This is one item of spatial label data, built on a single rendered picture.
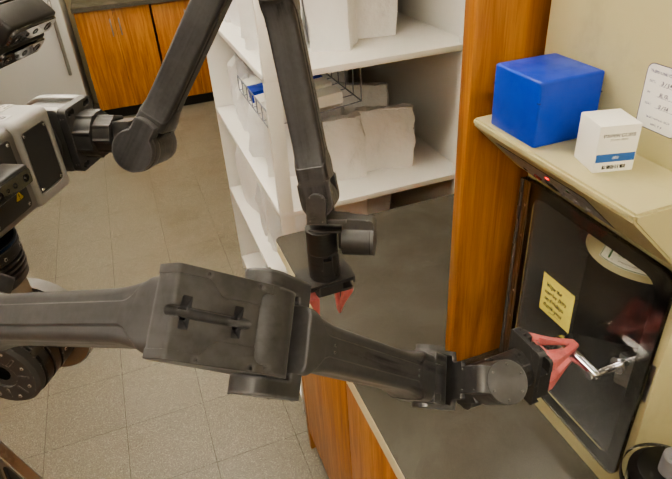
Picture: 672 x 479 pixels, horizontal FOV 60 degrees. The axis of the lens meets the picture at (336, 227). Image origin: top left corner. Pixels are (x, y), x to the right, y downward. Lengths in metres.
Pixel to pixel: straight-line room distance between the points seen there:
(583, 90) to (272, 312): 0.52
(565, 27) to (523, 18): 0.09
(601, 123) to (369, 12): 1.31
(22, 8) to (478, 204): 0.75
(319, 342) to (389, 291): 0.91
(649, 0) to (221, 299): 0.59
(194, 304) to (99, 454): 2.08
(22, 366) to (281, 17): 0.72
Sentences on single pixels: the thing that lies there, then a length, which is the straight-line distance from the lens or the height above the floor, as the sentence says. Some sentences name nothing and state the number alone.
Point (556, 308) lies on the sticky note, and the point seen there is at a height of 1.20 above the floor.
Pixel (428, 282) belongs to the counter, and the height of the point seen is 0.94.
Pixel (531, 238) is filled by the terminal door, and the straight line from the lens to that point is 1.04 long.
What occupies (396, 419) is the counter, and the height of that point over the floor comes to 0.94.
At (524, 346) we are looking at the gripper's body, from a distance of 0.89.
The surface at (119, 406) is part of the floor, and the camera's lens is 2.66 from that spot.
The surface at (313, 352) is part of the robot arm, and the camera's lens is 0.55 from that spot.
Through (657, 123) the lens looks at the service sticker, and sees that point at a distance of 0.81.
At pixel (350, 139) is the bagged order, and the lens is 1.94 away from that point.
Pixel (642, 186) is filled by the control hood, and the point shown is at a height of 1.51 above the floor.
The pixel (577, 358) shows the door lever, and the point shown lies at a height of 1.21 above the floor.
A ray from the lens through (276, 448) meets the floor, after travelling 2.34.
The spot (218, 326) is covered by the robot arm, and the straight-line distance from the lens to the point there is 0.48.
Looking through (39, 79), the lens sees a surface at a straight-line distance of 5.48.
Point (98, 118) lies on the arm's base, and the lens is 1.14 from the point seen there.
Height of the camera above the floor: 1.84
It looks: 32 degrees down
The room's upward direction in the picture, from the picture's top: 4 degrees counter-clockwise
